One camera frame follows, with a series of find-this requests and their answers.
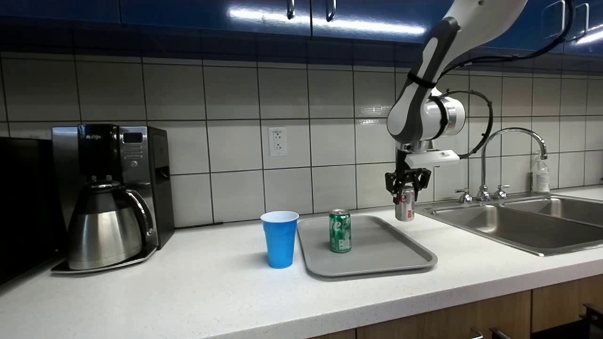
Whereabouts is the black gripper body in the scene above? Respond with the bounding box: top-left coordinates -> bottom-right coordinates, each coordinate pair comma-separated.
382,153 -> 434,190

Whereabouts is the silver red soda can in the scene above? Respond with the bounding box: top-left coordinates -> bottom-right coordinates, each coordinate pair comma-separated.
393,183 -> 417,224

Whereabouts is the green soda can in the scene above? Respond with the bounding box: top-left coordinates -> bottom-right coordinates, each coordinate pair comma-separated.
327,207 -> 353,256

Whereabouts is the grey plastic tray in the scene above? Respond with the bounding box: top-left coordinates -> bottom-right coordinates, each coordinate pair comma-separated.
295,213 -> 438,281

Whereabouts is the chrome gooseneck faucet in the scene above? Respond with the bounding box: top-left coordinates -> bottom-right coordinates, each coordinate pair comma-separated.
478,124 -> 549,204

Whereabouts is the stainless steel double sink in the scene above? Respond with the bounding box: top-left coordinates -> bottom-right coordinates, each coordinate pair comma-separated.
417,192 -> 603,258

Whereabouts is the clear soap pump bottle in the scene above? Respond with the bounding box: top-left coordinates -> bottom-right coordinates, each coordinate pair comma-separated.
529,156 -> 553,196

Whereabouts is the blue plastic cup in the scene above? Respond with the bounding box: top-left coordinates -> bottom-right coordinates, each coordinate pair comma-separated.
257,209 -> 301,271

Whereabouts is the wooden lower cabinet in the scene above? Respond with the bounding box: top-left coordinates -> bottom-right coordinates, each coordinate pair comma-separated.
312,271 -> 603,339

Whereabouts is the blue upper cabinet door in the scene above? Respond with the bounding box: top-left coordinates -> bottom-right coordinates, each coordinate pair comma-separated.
0,0 -> 310,34
495,0 -> 576,57
572,0 -> 603,60
306,0 -> 453,45

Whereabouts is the black coffee maker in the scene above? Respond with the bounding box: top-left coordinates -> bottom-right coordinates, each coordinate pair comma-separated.
50,123 -> 176,277

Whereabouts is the steel coffee carafe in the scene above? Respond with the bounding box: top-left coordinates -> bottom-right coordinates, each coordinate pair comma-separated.
65,181 -> 159,273

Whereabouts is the black microwave oven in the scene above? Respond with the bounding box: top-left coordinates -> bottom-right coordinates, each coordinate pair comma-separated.
0,136 -> 65,286

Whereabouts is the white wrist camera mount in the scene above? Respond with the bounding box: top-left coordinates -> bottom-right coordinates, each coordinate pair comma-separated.
402,147 -> 461,172

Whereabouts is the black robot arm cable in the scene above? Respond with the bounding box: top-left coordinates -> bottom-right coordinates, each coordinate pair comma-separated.
436,0 -> 574,160

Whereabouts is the white wall power outlet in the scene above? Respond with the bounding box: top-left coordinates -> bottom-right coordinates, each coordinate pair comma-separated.
267,124 -> 289,158

